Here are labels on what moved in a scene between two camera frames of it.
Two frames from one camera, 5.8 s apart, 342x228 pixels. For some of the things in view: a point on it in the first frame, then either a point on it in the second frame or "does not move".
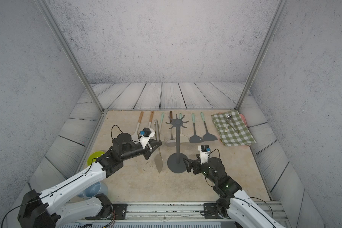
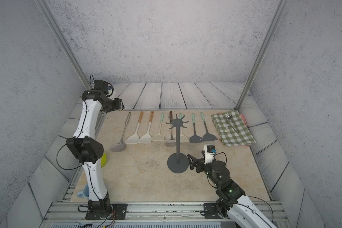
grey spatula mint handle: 207,136 does not move
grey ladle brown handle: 171,142 does not move
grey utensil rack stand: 175,163 does not move
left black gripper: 147,150 to 117,100
